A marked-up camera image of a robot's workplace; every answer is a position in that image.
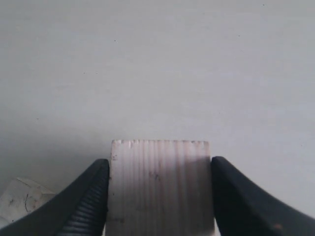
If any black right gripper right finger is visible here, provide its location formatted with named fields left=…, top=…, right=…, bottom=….
left=211, top=156, right=315, bottom=236

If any small wooden cube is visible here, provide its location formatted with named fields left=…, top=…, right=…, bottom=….
left=0, top=177, right=56, bottom=228

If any medium wooden cube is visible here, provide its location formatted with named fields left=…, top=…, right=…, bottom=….
left=105, top=140, right=216, bottom=236

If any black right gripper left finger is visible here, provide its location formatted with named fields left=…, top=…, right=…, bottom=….
left=0, top=159, right=110, bottom=236

